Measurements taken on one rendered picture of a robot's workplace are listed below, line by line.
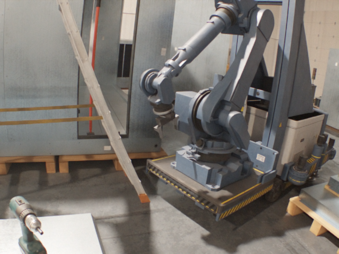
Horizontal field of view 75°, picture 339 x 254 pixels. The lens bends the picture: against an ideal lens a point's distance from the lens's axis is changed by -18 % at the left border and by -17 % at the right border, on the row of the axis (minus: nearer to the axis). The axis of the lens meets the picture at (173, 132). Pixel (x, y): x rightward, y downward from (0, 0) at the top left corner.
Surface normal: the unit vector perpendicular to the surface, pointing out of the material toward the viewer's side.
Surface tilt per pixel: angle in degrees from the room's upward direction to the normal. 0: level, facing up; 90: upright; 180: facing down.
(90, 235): 0
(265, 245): 0
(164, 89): 90
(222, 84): 49
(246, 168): 90
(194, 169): 90
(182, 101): 90
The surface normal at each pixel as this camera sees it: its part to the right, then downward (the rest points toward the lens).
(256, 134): -0.76, 0.13
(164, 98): 0.64, 0.30
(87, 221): 0.10, -0.94
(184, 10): 0.01, 0.32
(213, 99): -0.51, -0.52
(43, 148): 0.36, 0.33
